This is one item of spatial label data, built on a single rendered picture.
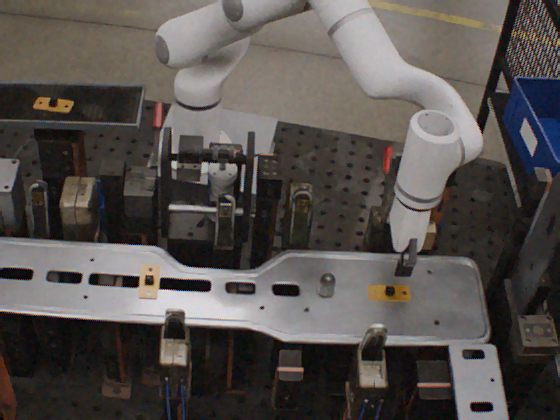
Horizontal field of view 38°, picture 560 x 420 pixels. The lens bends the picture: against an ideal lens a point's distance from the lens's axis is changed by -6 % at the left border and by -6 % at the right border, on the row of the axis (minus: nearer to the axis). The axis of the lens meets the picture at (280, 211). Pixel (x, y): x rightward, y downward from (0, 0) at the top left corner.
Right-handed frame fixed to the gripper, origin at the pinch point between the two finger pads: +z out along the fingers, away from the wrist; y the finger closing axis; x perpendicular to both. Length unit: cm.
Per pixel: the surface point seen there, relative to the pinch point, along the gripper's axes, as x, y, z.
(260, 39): -20, -229, 113
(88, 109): -62, -32, -4
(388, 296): -0.2, 1.1, 11.6
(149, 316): -45.8, 8.2, 12.3
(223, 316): -32.0, 7.4, 12.0
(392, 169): -1.4, -14.9, -7.2
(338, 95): 14, -190, 112
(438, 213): 10.3, -14.8, 4.0
